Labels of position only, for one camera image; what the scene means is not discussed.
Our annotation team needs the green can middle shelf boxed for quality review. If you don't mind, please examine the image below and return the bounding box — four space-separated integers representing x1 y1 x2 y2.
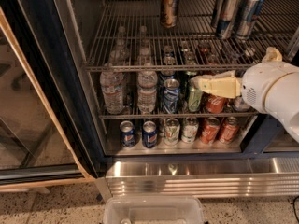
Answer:
188 79 203 112

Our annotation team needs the right clear water bottle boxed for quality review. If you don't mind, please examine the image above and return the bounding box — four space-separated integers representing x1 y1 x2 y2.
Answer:
137 47 158 114

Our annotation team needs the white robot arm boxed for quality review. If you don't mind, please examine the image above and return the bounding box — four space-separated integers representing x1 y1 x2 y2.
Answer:
192 47 299 142

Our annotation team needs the top wire fridge shelf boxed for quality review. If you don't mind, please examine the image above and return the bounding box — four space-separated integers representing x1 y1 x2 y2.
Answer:
86 0 299 72

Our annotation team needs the right green white can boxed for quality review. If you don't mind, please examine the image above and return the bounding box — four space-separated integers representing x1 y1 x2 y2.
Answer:
181 117 199 143

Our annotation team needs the blue pepsi can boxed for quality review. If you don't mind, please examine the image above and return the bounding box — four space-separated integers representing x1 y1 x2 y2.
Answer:
120 120 135 147
142 121 157 148

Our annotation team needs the black cable on floor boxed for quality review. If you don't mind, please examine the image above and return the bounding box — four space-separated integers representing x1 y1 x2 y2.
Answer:
291 195 299 224

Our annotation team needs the white blue can middle shelf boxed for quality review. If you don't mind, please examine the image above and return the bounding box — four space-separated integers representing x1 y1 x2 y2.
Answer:
233 96 250 112

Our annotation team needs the left green white can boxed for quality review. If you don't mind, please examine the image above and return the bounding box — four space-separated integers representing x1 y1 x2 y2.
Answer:
164 119 180 146

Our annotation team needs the left blue pepsi can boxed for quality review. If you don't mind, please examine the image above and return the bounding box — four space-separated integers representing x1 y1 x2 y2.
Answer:
120 120 135 147

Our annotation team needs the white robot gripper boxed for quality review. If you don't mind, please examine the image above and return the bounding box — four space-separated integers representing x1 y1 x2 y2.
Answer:
192 47 299 113

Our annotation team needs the middle wire fridge shelf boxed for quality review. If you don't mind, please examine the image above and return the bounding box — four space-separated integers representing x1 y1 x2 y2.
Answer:
99 107 258 119

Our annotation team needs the left red can bottom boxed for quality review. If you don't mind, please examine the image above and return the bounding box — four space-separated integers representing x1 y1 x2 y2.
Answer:
200 117 221 145

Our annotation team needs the stainless steel fridge base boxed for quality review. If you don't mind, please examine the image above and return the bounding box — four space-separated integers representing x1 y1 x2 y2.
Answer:
95 158 299 200

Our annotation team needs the clear plastic bin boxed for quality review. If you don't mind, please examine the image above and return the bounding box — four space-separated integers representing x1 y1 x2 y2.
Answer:
103 195 204 224

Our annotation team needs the open glass fridge door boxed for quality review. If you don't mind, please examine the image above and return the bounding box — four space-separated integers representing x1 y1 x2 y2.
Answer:
0 0 104 191

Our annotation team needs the blue pepsi can middle shelf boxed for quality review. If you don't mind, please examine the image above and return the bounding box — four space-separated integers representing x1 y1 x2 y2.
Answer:
162 78 180 114

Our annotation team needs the right red can bottom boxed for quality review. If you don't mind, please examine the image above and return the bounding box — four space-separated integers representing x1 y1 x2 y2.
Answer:
218 117 239 144

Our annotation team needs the clear water bottle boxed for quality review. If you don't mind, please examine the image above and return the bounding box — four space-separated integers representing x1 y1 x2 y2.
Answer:
100 50 123 115
137 47 158 114

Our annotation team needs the right blue pepsi can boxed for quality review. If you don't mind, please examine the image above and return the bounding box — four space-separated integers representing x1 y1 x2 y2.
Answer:
142 121 157 148

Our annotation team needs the left clear water bottle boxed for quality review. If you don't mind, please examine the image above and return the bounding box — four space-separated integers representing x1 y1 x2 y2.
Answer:
100 50 123 115

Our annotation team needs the brown gold tall can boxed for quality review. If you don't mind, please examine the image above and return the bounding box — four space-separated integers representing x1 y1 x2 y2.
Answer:
160 0 179 28

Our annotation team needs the wire fridge shelf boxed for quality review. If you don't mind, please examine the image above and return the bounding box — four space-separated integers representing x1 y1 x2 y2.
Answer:
86 0 299 72
99 107 258 119

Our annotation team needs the dark blue fridge frame post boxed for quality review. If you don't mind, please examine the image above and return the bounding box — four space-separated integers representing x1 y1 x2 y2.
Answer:
240 114 283 157

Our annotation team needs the red coca cola can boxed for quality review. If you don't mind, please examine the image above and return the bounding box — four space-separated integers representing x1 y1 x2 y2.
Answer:
205 94 226 114

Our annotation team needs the redbull can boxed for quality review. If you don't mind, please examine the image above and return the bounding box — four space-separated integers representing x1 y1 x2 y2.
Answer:
216 0 241 39
211 0 224 28
235 0 264 40

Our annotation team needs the green white can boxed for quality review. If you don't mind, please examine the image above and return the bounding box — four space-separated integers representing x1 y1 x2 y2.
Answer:
164 119 180 146
181 117 199 143

